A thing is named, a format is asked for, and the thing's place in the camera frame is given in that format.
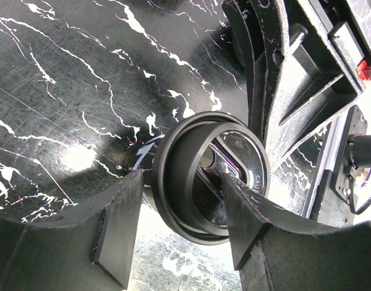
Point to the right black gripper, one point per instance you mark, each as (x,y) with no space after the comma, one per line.
(318,57)

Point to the black plastic cup lid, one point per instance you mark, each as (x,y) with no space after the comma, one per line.
(188,168)

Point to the single black paper cup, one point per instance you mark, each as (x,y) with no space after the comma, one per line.
(140,155)

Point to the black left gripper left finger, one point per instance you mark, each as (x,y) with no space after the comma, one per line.
(85,247)

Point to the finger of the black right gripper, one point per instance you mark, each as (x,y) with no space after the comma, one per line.
(244,26)

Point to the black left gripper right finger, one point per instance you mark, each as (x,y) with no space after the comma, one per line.
(275,249)

